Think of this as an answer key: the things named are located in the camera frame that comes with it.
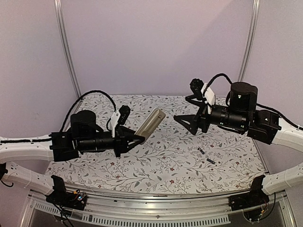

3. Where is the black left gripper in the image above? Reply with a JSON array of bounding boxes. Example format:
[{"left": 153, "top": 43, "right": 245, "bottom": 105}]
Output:
[{"left": 78, "top": 127, "right": 145, "bottom": 157}]

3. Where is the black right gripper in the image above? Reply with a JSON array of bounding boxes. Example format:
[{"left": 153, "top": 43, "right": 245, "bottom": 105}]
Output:
[{"left": 173, "top": 94, "right": 248, "bottom": 135}]

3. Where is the white remote control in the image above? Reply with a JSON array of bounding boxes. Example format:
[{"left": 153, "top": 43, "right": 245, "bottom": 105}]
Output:
[{"left": 135, "top": 108, "right": 166, "bottom": 145}]

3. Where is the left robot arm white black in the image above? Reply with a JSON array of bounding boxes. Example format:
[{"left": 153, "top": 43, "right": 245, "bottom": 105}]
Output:
[{"left": 0, "top": 110, "right": 146, "bottom": 205}]

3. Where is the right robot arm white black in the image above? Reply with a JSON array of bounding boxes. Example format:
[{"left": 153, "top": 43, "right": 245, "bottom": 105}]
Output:
[{"left": 174, "top": 79, "right": 303, "bottom": 151}]

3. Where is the floral patterned table mat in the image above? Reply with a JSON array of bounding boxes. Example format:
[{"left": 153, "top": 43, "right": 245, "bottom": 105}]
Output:
[{"left": 46, "top": 95, "right": 267, "bottom": 194}]

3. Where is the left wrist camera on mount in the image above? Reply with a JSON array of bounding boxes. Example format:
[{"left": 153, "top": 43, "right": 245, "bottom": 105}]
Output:
[{"left": 109, "top": 105, "right": 131, "bottom": 138}]

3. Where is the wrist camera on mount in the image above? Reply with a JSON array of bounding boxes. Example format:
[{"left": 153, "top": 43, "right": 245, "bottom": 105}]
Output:
[
  {"left": 109, "top": 105, "right": 131, "bottom": 138},
  {"left": 190, "top": 79, "right": 215, "bottom": 114}
]

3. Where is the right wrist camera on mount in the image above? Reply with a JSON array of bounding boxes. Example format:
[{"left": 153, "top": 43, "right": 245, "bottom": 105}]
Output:
[{"left": 190, "top": 79, "right": 215, "bottom": 114}]

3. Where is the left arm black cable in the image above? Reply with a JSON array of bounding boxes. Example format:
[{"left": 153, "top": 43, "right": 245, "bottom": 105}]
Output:
[{"left": 60, "top": 89, "right": 118, "bottom": 133}]

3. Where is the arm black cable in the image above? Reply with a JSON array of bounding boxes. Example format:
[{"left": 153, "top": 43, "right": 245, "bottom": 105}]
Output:
[
  {"left": 207, "top": 73, "right": 234, "bottom": 89},
  {"left": 60, "top": 89, "right": 118, "bottom": 133}
]

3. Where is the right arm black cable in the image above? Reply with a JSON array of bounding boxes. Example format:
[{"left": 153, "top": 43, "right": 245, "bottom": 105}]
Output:
[{"left": 207, "top": 73, "right": 234, "bottom": 89}]

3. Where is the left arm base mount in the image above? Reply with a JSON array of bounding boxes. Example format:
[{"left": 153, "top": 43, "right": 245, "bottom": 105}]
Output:
[{"left": 46, "top": 175, "right": 87, "bottom": 210}]

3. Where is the front aluminium rail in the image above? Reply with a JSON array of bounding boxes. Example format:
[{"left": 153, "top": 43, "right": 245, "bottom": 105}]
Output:
[{"left": 27, "top": 182, "right": 288, "bottom": 219}]

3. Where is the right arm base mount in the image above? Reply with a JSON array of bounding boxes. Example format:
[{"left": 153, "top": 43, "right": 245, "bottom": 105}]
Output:
[{"left": 228, "top": 175, "right": 269, "bottom": 211}]

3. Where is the white slotted cable duct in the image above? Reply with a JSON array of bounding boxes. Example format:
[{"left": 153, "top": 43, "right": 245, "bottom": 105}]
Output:
[{"left": 33, "top": 196, "right": 232, "bottom": 227}]

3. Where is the right aluminium frame post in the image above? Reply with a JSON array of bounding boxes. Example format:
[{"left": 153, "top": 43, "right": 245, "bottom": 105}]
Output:
[{"left": 238, "top": 0, "right": 260, "bottom": 82}]

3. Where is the aluminium frame post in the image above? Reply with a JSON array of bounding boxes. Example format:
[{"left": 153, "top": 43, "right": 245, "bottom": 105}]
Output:
[
  {"left": 54, "top": 0, "right": 81, "bottom": 98},
  {"left": 238, "top": 0, "right": 260, "bottom": 82}
]

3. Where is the left aluminium frame post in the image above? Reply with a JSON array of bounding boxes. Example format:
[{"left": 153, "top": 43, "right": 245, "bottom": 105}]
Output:
[{"left": 54, "top": 0, "right": 81, "bottom": 98}]

